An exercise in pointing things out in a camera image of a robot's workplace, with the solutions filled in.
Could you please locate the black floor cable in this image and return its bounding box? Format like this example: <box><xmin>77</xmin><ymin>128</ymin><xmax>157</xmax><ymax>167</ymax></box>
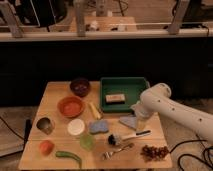
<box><xmin>168</xmin><ymin>138</ymin><xmax>213</xmax><ymax>171</ymax></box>

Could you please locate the wooden block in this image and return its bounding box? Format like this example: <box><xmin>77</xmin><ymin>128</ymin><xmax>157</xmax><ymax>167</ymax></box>
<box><xmin>105</xmin><ymin>94</ymin><xmax>125</xmax><ymax>103</ymax></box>

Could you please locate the blue sponge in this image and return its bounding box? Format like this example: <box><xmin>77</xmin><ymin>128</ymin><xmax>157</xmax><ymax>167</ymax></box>
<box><xmin>89</xmin><ymin>120</ymin><xmax>109</xmax><ymax>134</ymax></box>

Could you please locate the brown dried bunch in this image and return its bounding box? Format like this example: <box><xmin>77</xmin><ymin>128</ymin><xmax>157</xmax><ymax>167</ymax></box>
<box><xmin>141</xmin><ymin>145</ymin><xmax>169</xmax><ymax>161</ymax></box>

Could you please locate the dark maroon bowl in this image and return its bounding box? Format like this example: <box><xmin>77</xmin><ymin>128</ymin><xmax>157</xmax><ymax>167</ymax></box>
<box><xmin>70</xmin><ymin>78</ymin><xmax>90</xmax><ymax>97</ymax></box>

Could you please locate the green chili pepper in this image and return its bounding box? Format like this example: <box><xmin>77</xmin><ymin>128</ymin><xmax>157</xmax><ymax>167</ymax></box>
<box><xmin>55</xmin><ymin>151</ymin><xmax>82</xmax><ymax>169</ymax></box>

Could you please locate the wooden table top board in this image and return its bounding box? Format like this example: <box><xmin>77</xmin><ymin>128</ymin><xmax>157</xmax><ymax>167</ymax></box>
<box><xmin>19</xmin><ymin>82</ymin><xmax>172</xmax><ymax>170</ymax></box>

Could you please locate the orange tomato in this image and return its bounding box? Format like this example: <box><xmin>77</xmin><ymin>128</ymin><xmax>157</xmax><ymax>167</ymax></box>
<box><xmin>39</xmin><ymin>140</ymin><xmax>54</xmax><ymax>156</ymax></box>

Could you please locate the green plastic tray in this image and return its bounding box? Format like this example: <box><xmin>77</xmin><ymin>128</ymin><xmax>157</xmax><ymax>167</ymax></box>
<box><xmin>100</xmin><ymin>77</ymin><xmax>149</xmax><ymax>113</ymax></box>

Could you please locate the red bowl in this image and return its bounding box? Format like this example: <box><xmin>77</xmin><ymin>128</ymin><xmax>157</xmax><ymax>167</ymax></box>
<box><xmin>57</xmin><ymin>96</ymin><xmax>85</xmax><ymax>118</ymax></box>

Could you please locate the metal cup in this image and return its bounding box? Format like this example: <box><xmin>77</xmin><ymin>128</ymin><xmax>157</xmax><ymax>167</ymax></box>
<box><xmin>36</xmin><ymin>117</ymin><xmax>54</xmax><ymax>135</ymax></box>

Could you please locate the white round lid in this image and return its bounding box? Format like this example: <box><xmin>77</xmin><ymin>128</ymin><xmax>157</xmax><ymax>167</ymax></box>
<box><xmin>67</xmin><ymin>119</ymin><xmax>85</xmax><ymax>136</ymax></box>

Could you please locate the silver fork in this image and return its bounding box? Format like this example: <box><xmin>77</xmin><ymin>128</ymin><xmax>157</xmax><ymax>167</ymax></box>
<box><xmin>102</xmin><ymin>143</ymin><xmax>134</xmax><ymax>160</ymax></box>

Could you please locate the green translucent cup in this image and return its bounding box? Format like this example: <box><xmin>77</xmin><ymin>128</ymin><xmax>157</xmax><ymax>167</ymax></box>
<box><xmin>80</xmin><ymin>134</ymin><xmax>94</xmax><ymax>150</ymax></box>

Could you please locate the yellow corn cob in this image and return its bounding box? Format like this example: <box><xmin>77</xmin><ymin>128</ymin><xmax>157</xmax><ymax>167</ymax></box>
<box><xmin>89</xmin><ymin>102</ymin><xmax>102</xmax><ymax>120</ymax></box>

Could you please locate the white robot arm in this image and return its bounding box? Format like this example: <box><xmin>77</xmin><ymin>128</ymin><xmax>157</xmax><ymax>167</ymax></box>
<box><xmin>131</xmin><ymin>83</ymin><xmax>213</xmax><ymax>144</ymax></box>

